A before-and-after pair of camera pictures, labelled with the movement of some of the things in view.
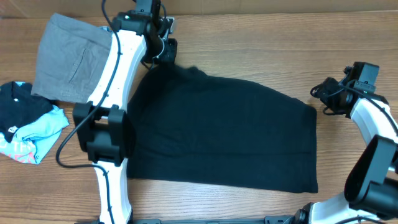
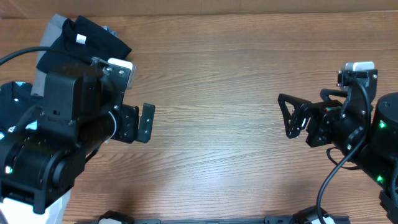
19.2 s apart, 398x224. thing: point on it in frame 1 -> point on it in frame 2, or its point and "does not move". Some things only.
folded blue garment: [106, 28] does not move
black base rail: [281, 219] does not move
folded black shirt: [18, 104] does not move
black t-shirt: [188, 125] -> [83, 36]
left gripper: [170, 55] -> [126, 130]
